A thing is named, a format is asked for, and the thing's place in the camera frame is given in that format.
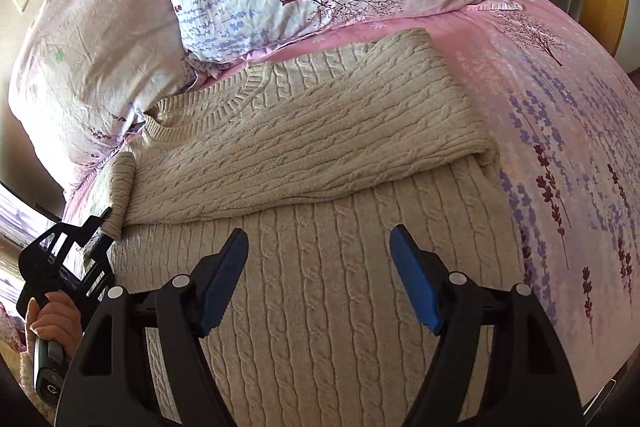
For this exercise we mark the pink floral bed sheet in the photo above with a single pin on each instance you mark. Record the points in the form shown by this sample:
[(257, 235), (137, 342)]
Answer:
[(550, 107)]

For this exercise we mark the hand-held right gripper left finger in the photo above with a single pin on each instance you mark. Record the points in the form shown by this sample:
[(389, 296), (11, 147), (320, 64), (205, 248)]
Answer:
[(226, 271)]

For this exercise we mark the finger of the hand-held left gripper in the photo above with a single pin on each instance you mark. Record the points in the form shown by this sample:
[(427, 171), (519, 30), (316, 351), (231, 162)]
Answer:
[(75, 227), (101, 257)]

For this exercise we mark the pale pink floral pillow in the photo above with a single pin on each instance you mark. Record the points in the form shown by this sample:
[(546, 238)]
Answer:
[(100, 47)]

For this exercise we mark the purple printed cloth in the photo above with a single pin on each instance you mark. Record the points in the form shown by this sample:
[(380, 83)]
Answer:
[(22, 247)]

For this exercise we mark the person's left hand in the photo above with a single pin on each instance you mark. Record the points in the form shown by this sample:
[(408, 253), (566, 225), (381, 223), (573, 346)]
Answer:
[(52, 319)]

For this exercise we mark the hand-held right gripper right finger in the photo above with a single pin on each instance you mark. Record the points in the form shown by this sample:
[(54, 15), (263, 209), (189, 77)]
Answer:
[(414, 276)]

